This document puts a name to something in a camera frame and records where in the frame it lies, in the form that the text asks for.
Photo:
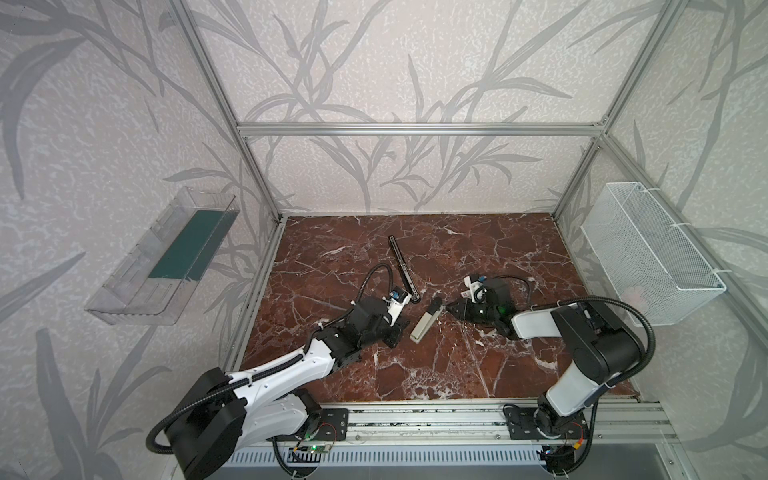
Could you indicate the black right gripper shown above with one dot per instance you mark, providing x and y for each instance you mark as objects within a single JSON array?
[{"x": 472, "y": 309}]

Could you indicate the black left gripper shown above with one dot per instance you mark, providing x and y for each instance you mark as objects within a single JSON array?
[{"x": 390, "y": 318}]

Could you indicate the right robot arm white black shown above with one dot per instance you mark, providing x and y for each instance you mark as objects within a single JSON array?
[{"x": 608, "y": 341}]

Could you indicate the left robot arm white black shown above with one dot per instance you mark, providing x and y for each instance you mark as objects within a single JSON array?
[{"x": 224, "y": 412}]

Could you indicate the aluminium rear cross bar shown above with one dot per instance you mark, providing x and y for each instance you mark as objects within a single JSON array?
[{"x": 255, "y": 129}]

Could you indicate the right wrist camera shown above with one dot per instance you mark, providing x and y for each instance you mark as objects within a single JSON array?
[{"x": 475, "y": 289}]

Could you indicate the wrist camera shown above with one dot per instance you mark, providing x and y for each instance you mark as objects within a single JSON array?
[
  {"x": 397, "y": 301},
  {"x": 475, "y": 289}
]

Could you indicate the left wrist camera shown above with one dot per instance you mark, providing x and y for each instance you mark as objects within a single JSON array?
[{"x": 397, "y": 301}]

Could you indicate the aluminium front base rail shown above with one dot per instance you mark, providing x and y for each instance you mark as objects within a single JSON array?
[{"x": 619, "y": 420}]

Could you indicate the white wire mesh basket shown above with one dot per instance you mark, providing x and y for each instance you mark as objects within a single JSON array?
[{"x": 649, "y": 260}]

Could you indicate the clear plastic wall bin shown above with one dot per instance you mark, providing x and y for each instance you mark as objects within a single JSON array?
[{"x": 154, "y": 283}]

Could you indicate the aluminium frame post left rear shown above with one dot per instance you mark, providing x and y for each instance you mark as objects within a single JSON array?
[{"x": 195, "y": 42}]

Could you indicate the aluminium frame post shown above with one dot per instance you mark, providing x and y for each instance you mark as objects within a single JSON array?
[
  {"x": 195, "y": 42},
  {"x": 664, "y": 24}
]

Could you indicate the aluminium frame post right rear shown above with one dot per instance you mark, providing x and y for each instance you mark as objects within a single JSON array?
[{"x": 664, "y": 24}]

